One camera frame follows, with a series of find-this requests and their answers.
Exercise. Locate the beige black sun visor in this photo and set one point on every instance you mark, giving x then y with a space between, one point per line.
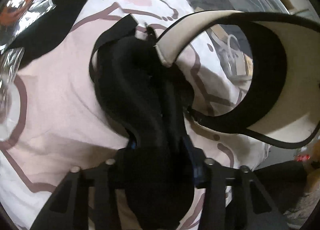
281 107

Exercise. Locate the black UVLABEL visor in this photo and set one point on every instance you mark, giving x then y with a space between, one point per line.
49 31

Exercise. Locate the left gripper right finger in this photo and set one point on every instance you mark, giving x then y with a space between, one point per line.
235 199

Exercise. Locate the clear plastic storage bin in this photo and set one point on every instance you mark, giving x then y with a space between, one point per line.
269 56

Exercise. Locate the clear crinkled plastic bag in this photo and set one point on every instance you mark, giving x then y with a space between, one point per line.
10 96

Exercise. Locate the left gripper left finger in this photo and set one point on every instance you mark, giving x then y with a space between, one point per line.
68 206

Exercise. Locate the pink cartoon blanket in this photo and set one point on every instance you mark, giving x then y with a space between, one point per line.
60 124

